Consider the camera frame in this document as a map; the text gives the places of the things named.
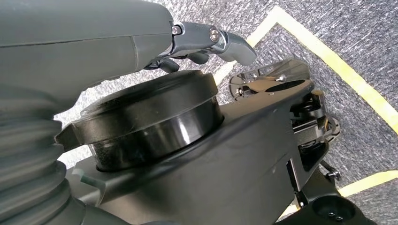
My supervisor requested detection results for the robot's black left foot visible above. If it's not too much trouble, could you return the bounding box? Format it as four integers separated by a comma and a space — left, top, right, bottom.
228, 59, 341, 147

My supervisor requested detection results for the yellow floor tape square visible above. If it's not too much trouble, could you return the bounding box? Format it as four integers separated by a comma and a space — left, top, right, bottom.
213, 5, 398, 219

